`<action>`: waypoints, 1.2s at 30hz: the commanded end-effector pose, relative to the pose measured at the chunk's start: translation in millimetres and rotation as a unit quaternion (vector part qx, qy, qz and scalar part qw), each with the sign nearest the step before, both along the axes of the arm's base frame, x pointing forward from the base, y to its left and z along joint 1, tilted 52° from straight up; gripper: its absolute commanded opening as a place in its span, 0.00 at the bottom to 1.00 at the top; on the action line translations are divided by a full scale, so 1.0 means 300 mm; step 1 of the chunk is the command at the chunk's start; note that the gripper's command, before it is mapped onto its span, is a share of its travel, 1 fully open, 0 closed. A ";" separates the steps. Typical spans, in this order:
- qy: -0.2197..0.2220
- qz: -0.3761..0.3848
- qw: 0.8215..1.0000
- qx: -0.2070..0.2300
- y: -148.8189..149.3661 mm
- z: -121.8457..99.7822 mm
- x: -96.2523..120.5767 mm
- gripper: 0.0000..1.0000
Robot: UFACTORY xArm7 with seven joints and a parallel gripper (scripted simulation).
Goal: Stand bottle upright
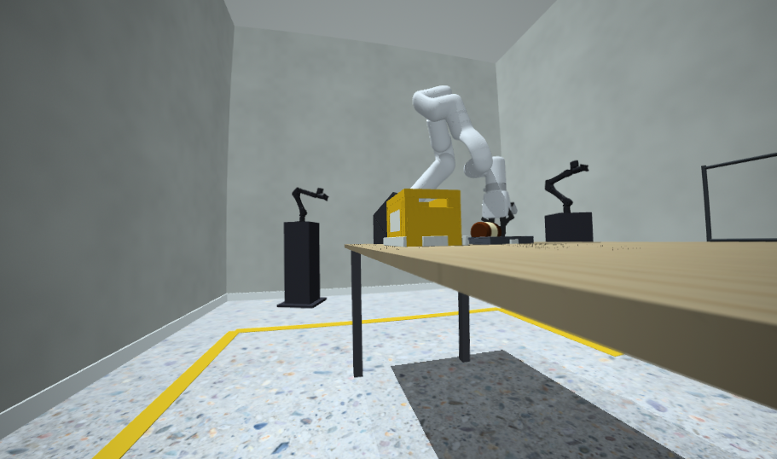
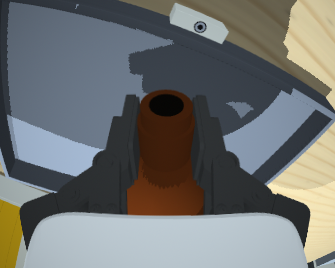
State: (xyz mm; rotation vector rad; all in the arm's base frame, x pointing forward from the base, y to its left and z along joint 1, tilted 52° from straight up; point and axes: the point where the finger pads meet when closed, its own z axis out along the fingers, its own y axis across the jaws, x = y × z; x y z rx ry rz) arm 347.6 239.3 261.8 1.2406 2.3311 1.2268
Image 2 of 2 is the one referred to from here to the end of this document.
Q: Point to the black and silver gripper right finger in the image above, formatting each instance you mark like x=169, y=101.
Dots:
x=228, y=189

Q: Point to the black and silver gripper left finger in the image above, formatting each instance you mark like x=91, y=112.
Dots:
x=113, y=171

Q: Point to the grey rectangular tray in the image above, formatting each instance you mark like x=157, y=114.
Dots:
x=64, y=76

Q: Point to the yellow divided crate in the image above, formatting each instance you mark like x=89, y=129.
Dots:
x=12, y=245

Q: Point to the brown bottle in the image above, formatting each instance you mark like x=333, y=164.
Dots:
x=165, y=185

